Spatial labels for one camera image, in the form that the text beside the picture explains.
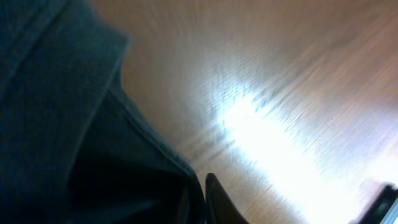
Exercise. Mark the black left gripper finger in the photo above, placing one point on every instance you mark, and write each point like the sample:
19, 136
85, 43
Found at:
219, 207

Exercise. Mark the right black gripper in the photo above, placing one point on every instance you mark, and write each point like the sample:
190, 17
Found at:
376, 203

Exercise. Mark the dark green Nike t-shirt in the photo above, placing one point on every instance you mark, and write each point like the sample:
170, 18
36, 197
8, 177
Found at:
74, 147

